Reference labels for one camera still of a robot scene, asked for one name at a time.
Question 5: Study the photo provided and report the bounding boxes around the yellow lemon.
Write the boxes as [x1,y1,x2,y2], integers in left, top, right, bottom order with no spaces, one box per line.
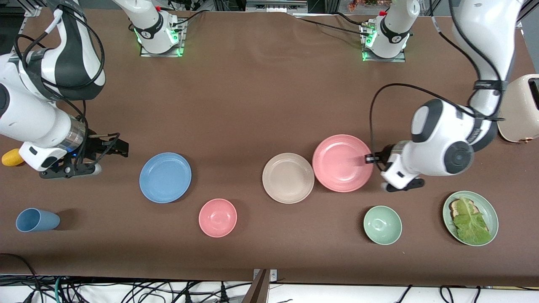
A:
[1,148,26,167]

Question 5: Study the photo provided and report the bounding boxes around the green plate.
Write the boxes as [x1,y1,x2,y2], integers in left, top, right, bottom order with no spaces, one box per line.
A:
[443,191,499,247]

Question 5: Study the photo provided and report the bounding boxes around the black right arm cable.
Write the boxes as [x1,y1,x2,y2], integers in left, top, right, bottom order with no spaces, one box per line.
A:
[15,6,120,169]

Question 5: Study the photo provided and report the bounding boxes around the aluminium frame profile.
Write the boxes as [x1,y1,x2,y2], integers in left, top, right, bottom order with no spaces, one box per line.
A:
[24,0,48,18]

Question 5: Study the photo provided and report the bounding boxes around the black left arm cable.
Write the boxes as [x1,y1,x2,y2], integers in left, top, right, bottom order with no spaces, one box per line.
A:
[369,0,506,171]

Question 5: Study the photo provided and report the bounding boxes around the green lettuce leaf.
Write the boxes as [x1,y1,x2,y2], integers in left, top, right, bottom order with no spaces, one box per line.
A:
[453,196,492,245]

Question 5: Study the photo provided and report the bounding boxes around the pink bowl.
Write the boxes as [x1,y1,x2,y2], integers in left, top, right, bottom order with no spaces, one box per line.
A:
[199,199,237,238]

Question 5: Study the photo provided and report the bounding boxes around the brown table cloth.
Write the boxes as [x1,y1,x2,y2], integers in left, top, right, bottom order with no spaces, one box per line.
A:
[0,8,539,287]

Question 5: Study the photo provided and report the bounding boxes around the blue cup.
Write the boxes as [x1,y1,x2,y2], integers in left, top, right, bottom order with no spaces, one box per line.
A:
[16,208,61,233]

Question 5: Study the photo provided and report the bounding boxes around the beige toaster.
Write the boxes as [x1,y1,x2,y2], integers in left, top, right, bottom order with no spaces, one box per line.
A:
[497,74,539,144]

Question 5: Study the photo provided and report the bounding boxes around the dark brown angled bar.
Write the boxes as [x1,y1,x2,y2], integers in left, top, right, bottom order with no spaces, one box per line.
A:
[241,269,270,303]

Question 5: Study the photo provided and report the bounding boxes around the grey metal box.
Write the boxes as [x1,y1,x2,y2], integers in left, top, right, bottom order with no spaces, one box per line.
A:
[245,0,309,14]

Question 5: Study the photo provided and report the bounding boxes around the green bowl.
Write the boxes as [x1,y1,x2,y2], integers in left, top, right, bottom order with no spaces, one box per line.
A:
[363,205,403,245]

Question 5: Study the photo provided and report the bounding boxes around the pink plate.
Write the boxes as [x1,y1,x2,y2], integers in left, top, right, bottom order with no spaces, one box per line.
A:
[312,134,374,193]

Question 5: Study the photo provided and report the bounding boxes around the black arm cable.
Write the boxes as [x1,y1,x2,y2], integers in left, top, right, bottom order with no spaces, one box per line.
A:
[369,0,506,171]
[15,6,120,169]

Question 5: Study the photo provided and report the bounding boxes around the beige plate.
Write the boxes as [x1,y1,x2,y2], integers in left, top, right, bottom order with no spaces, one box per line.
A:
[262,153,315,204]

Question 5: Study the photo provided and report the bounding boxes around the black base cable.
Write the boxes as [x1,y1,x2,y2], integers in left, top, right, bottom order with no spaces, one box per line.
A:
[294,17,372,37]
[335,12,365,27]
[171,11,203,28]

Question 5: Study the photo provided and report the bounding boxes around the toasted bread slice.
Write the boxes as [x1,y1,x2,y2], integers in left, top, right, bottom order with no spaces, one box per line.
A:
[449,199,476,219]

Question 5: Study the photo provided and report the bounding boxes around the blue plate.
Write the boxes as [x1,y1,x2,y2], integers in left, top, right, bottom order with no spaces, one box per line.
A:
[139,152,192,204]

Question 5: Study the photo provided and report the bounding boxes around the orange artificial flowers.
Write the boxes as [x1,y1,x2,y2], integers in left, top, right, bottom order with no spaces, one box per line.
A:
[347,0,392,12]

